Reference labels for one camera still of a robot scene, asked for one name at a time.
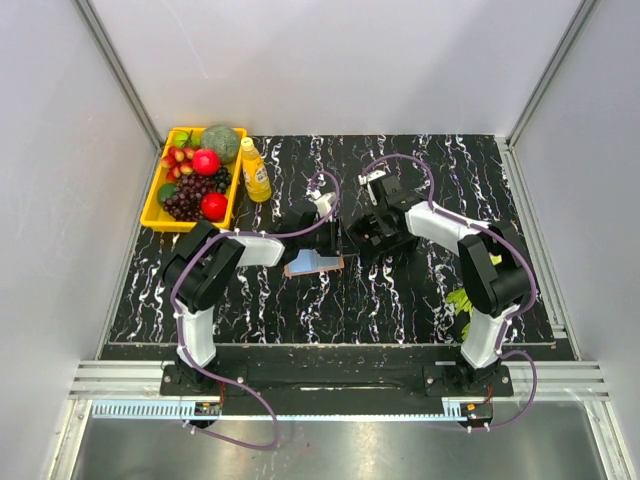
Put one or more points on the green melon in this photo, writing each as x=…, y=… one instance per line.
x=224, y=140

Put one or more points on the dark purple grape bunch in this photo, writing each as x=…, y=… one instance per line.
x=184, y=205

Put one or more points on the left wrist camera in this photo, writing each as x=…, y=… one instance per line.
x=323, y=202

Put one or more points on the red pomegranate lower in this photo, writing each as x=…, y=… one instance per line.
x=213, y=206

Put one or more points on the red pomegranate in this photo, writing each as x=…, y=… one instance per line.
x=213, y=206
x=205, y=162

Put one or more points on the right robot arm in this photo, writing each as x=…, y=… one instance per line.
x=495, y=275

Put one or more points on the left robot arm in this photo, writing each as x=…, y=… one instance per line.
x=206, y=258

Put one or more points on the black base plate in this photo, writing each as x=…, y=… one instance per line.
x=338, y=379

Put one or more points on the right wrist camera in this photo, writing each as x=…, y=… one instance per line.
x=373, y=183

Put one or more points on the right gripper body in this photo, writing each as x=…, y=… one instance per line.
x=381, y=210

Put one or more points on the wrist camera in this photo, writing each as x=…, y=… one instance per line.
x=373, y=183
x=323, y=202

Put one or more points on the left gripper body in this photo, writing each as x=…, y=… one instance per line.
x=314, y=240

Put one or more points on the black card box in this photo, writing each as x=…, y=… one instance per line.
x=378, y=236

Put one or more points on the yellow juice bottle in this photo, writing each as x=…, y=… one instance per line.
x=255, y=174

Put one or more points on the pink leather card holder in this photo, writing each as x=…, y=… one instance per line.
x=310, y=262

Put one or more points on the small black grape bunch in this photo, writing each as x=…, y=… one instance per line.
x=222, y=180

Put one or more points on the yellow plastic tray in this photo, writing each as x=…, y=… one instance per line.
x=153, y=216

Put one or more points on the small red fruit bunch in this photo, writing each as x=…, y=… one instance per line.
x=177, y=163

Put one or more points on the red pomegranate upper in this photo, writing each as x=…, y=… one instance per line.
x=205, y=162

